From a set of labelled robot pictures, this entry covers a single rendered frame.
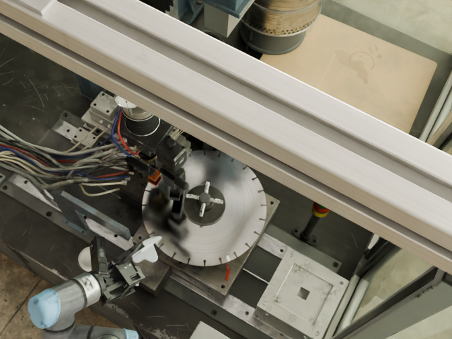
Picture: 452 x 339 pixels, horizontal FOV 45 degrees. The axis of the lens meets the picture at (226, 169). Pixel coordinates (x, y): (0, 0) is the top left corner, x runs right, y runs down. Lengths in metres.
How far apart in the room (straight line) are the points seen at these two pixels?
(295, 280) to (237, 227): 0.21
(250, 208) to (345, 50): 0.80
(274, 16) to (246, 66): 1.44
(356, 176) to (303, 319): 1.17
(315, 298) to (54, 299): 0.65
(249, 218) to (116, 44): 1.15
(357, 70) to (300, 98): 1.68
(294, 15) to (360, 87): 0.37
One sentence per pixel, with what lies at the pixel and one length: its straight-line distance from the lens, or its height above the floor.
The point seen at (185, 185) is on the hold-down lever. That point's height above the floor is 1.22.
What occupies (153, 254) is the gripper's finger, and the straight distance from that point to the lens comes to 1.41.
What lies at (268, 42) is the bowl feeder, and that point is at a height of 0.82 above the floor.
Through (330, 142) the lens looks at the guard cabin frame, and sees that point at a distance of 0.31.
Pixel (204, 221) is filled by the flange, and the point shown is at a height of 0.96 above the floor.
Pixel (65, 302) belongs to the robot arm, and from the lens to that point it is 1.30.
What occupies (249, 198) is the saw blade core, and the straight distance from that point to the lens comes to 1.48.
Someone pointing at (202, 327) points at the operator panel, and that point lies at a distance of 1.44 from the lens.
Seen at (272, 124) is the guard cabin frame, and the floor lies 2.05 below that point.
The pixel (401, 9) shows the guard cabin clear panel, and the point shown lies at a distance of 2.16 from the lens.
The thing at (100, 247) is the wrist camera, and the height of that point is 0.98.
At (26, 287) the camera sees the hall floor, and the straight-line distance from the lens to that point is 2.49.
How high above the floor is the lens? 2.32
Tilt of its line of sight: 64 degrees down
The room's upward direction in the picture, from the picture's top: 6 degrees clockwise
